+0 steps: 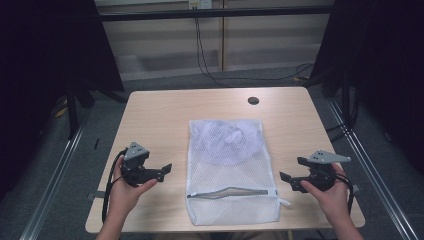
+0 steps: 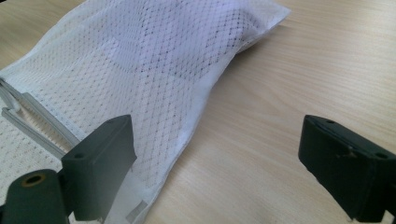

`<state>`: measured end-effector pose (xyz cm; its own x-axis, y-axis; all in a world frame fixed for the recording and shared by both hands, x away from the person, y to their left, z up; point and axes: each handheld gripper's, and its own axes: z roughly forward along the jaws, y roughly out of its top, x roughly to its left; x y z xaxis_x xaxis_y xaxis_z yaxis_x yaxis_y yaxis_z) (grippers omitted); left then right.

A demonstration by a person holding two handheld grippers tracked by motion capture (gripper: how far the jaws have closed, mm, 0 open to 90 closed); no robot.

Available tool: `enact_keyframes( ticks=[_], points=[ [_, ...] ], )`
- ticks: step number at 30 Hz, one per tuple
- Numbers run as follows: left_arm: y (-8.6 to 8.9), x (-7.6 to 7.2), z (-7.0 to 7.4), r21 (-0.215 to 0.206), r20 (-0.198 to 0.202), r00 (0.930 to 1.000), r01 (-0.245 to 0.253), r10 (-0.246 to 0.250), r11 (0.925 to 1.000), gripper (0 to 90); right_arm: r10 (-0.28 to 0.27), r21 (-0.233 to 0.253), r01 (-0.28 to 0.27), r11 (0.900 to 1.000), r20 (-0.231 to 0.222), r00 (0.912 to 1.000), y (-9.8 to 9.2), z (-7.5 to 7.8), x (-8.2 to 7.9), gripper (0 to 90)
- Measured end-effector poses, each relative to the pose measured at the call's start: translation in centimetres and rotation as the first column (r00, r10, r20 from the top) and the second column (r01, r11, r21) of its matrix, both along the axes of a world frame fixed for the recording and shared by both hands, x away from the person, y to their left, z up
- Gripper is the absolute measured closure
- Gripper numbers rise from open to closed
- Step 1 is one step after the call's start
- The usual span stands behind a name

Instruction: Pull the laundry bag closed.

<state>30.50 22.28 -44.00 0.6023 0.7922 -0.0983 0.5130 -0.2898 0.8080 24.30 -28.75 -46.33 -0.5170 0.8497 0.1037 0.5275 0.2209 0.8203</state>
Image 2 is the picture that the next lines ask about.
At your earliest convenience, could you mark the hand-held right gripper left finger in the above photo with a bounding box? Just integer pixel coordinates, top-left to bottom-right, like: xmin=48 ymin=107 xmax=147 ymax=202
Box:
xmin=61 ymin=114 xmax=138 ymax=222

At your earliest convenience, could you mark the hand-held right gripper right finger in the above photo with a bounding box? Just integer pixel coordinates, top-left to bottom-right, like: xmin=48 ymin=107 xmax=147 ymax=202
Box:
xmin=298 ymin=114 xmax=396 ymax=223

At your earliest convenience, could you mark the white mesh laundry bag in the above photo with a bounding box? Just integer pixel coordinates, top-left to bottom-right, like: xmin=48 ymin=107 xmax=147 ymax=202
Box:
xmin=0 ymin=0 xmax=292 ymax=224

